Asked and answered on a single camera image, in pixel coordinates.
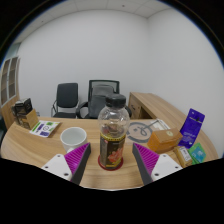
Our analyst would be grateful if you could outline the green packet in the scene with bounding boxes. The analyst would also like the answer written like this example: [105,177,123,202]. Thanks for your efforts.
[187,142,208,165]

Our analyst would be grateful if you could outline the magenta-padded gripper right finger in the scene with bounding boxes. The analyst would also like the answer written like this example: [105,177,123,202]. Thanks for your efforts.
[131,142,184,186]

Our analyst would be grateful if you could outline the white sheet with ring print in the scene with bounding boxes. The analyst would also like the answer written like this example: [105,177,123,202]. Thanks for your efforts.
[125,118,171,143]

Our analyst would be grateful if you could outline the flat round red coaster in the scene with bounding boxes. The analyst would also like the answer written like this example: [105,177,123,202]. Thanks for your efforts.
[97,153,125,172]

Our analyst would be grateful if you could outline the purple package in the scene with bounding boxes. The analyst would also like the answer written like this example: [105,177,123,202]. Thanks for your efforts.
[178,107,206,149]

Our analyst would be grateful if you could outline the white printed leaflet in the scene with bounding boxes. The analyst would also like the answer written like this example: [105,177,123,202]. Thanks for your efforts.
[29,120,62,139]

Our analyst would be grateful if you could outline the wooden side desk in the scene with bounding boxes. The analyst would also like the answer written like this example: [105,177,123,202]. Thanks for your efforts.
[127,92,188,124]

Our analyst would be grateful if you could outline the small yellow-brown box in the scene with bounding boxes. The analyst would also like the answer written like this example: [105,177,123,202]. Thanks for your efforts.
[173,145,194,169]

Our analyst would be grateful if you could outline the light brown cardboard box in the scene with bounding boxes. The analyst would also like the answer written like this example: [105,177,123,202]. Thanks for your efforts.
[19,108,40,131]

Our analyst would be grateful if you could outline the large dark brown box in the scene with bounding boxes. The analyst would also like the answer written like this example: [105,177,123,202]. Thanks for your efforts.
[11,97,34,126]

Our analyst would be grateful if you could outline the orange cardboard box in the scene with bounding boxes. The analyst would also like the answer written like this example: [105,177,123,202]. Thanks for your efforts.
[146,127,184,154]

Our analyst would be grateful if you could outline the clear black-capped drink bottle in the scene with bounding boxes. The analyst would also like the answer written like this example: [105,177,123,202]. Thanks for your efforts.
[97,93,131,171]

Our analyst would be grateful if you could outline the black padded visitor chair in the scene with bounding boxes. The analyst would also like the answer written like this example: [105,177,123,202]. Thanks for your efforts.
[50,82,80,119]

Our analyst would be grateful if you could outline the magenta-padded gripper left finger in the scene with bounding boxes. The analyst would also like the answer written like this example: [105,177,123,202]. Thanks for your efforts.
[40,142,92,186]

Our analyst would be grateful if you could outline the black mesh office chair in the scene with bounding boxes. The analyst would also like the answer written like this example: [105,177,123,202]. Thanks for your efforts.
[75,79,133,120]

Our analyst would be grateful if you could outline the white mug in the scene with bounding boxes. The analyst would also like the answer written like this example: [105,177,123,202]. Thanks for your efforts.
[59,126,88,154]

